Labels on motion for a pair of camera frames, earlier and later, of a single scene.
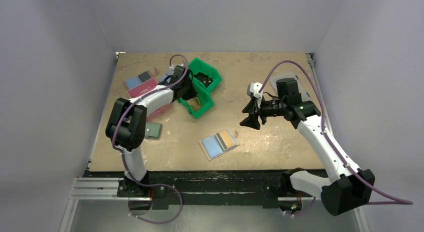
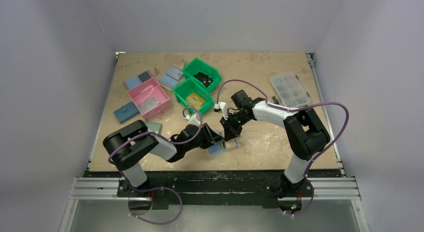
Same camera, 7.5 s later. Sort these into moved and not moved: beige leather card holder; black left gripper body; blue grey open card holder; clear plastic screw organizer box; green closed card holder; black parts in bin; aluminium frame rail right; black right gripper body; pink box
Moved: black left gripper body; black right gripper body
Not moved: blue grey open card holder; aluminium frame rail right; clear plastic screw organizer box; green closed card holder; pink box; beige leather card holder; black parts in bin
